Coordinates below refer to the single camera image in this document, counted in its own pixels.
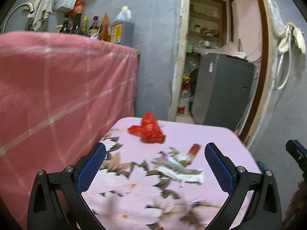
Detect white rubber gloves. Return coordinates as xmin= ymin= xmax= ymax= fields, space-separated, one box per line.
xmin=278 ymin=22 xmax=306 ymax=55

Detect white hose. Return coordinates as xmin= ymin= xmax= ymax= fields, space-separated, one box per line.
xmin=275 ymin=34 xmax=294 ymax=90

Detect pink plaid cloth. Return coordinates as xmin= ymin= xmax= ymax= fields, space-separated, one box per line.
xmin=1 ymin=31 xmax=138 ymax=228

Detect white paper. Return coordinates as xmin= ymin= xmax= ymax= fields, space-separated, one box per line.
xmin=151 ymin=152 xmax=204 ymax=187

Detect pink floral tablecloth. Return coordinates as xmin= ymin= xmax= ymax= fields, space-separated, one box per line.
xmin=60 ymin=116 xmax=262 ymax=230

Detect green box on shelf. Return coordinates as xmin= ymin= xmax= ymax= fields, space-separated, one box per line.
xmin=186 ymin=44 xmax=192 ymax=53

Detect dark soy sauce bottle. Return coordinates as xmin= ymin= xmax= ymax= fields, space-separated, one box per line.
xmin=88 ymin=16 xmax=99 ymax=37

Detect red plastic bag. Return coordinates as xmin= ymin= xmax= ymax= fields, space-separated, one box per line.
xmin=128 ymin=112 xmax=166 ymax=144

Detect blue lined trash bin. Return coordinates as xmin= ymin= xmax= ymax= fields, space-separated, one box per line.
xmin=256 ymin=161 xmax=268 ymax=173

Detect grey washing machine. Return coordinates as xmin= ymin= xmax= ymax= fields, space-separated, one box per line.
xmin=191 ymin=53 xmax=255 ymax=131

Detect chrome faucet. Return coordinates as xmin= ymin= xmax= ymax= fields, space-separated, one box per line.
xmin=1 ymin=2 xmax=35 ymax=33

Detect large vinegar jug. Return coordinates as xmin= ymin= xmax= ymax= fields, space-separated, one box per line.
xmin=110 ymin=6 xmax=135 ymax=47

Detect beige hanging towel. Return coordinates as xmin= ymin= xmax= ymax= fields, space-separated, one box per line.
xmin=27 ymin=0 xmax=54 ymax=31

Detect red tube wrapper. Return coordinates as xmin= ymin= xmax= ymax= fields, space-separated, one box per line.
xmin=186 ymin=143 xmax=201 ymax=166

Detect white wall box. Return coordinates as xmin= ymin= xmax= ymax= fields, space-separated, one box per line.
xmin=56 ymin=0 xmax=77 ymax=12

